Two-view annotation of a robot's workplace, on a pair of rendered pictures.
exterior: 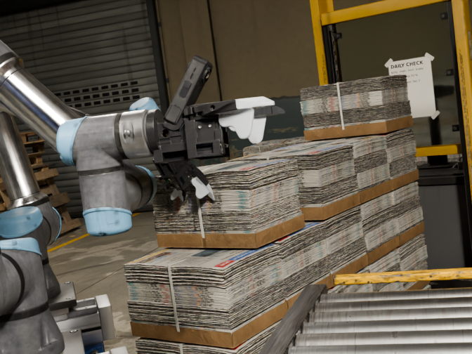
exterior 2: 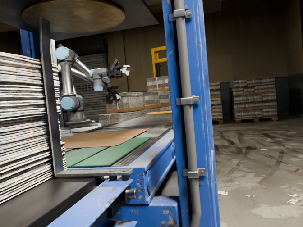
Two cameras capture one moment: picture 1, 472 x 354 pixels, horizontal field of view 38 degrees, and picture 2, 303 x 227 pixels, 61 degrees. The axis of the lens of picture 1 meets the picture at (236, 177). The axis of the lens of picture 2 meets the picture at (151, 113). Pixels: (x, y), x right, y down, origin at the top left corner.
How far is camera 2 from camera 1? 114 cm
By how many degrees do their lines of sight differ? 5
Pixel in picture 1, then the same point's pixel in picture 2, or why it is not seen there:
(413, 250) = not seen: hidden behind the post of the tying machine
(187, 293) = (113, 120)
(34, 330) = (80, 114)
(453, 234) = not seen: hidden behind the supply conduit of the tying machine
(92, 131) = (96, 71)
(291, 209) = (140, 104)
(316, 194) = (147, 102)
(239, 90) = (135, 88)
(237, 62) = (134, 78)
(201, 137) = (117, 72)
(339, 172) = (154, 97)
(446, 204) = not seen: hidden behind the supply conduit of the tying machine
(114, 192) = (99, 83)
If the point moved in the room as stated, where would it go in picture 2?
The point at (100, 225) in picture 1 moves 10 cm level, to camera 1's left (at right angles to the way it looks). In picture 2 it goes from (97, 88) to (84, 90)
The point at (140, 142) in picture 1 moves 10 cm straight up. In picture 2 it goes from (105, 73) to (103, 61)
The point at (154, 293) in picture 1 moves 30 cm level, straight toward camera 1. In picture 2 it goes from (105, 121) to (106, 123)
